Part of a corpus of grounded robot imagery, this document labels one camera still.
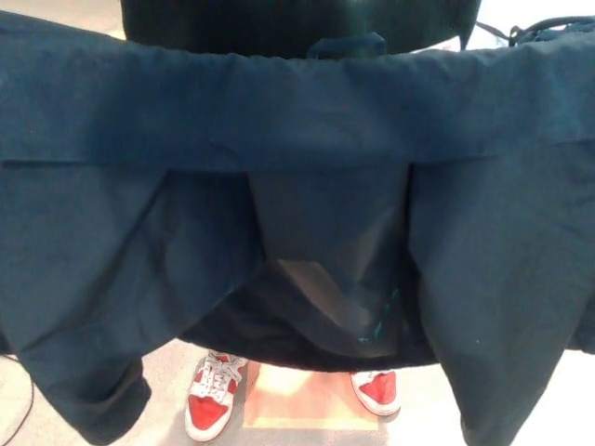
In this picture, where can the navy blue coat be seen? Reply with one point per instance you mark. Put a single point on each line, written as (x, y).
(297, 116)

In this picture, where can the orange floor tape patch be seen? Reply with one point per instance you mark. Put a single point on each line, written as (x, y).
(302, 399)

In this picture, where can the red and white sneaker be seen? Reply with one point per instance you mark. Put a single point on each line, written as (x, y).
(209, 404)
(377, 392)

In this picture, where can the black shirt with patch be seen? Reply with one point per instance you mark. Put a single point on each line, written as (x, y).
(232, 23)

